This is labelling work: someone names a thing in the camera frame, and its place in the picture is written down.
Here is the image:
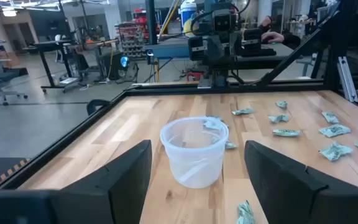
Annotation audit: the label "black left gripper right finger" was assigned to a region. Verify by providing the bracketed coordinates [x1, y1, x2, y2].
[244, 139, 358, 224]

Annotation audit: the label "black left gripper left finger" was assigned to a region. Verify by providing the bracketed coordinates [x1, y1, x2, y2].
[62, 139, 153, 224]

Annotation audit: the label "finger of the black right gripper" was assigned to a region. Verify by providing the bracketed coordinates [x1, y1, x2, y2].
[228, 31, 244, 59]
[208, 34, 227, 62]

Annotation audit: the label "red toolbox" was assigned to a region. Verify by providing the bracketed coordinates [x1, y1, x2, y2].
[185, 71, 204, 82]

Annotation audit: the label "blue workbench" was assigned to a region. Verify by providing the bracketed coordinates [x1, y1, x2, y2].
[143, 37, 198, 60]

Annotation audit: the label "person's hand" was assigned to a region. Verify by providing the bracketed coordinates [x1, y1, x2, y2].
[261, 30, 285, 44]

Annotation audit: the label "blue white water jug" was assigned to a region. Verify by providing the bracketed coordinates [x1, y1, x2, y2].
[180, 0, 198, 29]

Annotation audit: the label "grey desk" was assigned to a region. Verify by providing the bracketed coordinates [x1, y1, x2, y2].
[237, 42, 329, 71]

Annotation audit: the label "blue steel column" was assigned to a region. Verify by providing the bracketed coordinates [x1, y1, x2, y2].
[144, 0, 158, 46]

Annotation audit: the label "red parts shelf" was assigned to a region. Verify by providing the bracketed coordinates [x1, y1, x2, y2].
[116, 12, 161, 60]

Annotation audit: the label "computer tower with blue light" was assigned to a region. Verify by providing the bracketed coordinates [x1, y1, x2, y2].
[103, 51, 132, 82]

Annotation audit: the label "clear plastic cup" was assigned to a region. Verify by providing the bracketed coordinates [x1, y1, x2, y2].
[159, 116, 229, 189]

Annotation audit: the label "black standing desk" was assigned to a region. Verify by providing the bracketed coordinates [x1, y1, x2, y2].
[23, 39, 83, 94]

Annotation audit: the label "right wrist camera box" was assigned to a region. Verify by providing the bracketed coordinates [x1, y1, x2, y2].
[212, 8, 238, 32]

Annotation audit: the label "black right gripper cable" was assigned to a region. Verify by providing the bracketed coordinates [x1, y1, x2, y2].
[190, 11, 214, 37]

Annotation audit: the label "black frame clamp bracket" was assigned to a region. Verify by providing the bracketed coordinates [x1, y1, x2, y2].
[86, 99, 111, 116]

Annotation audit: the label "silver aluminium extrusion bracket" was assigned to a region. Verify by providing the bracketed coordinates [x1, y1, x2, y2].
[336, 55, 358, 103]

